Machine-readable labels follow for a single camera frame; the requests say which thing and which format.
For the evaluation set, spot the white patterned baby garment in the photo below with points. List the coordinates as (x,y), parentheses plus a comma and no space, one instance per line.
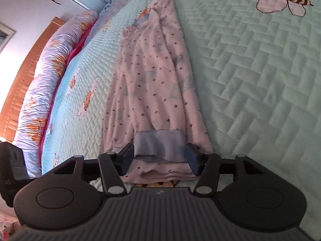
(152,102)

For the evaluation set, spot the wooden headboard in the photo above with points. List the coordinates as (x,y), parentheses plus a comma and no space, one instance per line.
(13,103)

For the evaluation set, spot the mint green bee quilt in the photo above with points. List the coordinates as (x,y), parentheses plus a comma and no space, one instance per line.
(256,70)

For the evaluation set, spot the floral long pillow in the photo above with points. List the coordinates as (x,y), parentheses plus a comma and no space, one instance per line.
(50,68)

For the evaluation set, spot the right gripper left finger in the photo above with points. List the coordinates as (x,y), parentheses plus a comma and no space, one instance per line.
(112,167)

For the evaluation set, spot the framed wall picture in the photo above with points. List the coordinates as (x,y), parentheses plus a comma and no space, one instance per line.
(6,33)

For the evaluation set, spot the magenta bed sheet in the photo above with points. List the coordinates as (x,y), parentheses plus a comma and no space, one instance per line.
(76,48)

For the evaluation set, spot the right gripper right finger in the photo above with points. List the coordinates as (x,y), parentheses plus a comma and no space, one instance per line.
(205,167)

